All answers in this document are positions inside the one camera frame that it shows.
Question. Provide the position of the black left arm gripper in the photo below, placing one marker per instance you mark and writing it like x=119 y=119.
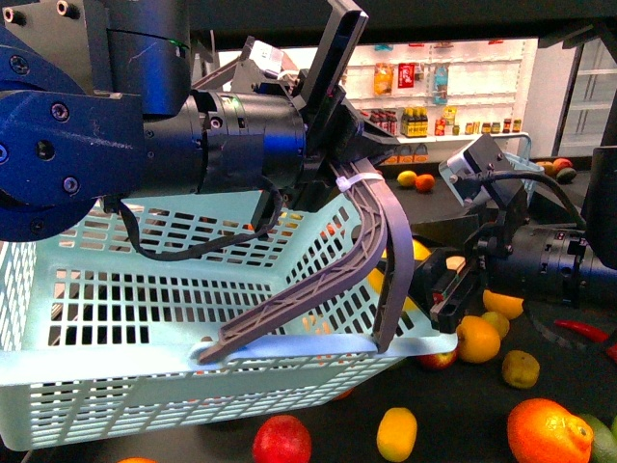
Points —
x=254 y=138

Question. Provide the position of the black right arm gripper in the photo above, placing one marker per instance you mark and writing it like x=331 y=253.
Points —
x=507 y=255

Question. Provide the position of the large yellow lemon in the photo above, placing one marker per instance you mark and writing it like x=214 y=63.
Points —
x=376 y=277

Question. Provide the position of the small yellow lemon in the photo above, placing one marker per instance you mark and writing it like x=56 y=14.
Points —
x=396 y=435

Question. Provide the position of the large light blue basket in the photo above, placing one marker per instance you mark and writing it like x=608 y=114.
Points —
x=98 y=341

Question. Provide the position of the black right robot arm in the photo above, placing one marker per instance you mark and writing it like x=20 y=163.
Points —
x=597 y=220

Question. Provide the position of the blue black left robot arm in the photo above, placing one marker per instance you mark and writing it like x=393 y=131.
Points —
x=97 y=104

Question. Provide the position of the rear yellow lemon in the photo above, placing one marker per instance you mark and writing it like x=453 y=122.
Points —
x=407 y=179

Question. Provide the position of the black fruit shelf tray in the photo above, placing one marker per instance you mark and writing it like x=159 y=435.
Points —
x=461 y=413

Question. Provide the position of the white retail shelf with bottles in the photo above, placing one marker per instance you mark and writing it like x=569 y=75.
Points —
x=441 y=93

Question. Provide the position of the red yellow apple centre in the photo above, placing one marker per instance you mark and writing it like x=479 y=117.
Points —
x=437 y=361

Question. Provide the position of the rear orange tangerine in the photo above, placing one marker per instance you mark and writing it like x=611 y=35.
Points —
x=425 y=183

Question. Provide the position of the yellow orange persimmon fruit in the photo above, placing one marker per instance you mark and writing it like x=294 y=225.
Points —
x=478 y=340

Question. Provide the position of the golden yellow apple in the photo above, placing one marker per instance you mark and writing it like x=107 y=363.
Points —
x=509 y=306

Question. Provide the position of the brown kiwi front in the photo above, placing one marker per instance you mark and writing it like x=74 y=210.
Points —
x=520 y=369

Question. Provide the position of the red apple left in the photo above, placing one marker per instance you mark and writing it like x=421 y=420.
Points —
x=282 y=438

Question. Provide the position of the small blue background basket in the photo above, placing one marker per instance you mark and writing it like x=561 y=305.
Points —
x=523 y=163

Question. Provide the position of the large orange with navel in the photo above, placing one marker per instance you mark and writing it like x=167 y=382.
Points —
x=541 y=430

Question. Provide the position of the red chili pepper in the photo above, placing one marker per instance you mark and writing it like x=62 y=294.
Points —
x=600 y=341

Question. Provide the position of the dark green avocado front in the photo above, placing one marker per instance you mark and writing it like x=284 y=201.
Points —
x=604 y=442

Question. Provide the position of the orange at left edge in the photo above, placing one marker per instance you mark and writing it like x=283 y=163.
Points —
x=137 y=459

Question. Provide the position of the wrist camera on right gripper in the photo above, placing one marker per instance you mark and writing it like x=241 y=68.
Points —
x=480 y=158

